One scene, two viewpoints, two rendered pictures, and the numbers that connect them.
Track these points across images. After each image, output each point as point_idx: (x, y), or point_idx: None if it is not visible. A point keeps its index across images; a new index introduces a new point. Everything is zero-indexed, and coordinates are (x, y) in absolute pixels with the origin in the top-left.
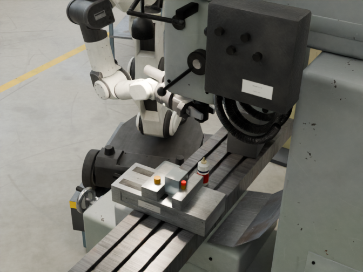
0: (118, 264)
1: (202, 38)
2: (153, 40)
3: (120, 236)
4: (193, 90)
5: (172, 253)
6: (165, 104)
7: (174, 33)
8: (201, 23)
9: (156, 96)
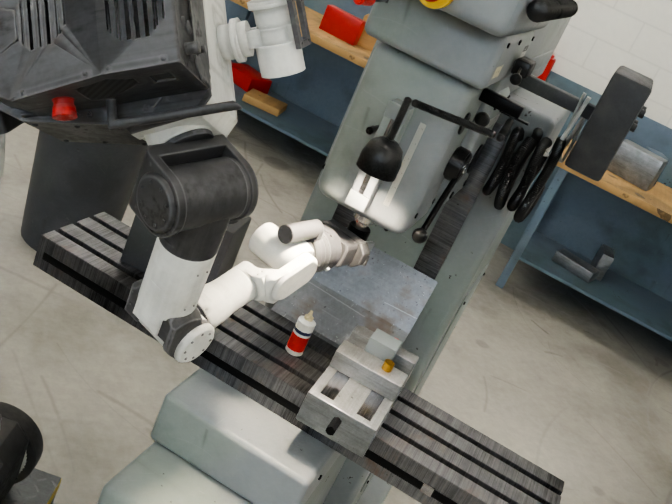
0: (484, 469)
1: (465, 131)
2: None
3: (434, 459)
4: (425, 209)
5: (445, 415)
6: (331, 266)
7: (452, 142)
8: (474, 112)
9: (321, 265)
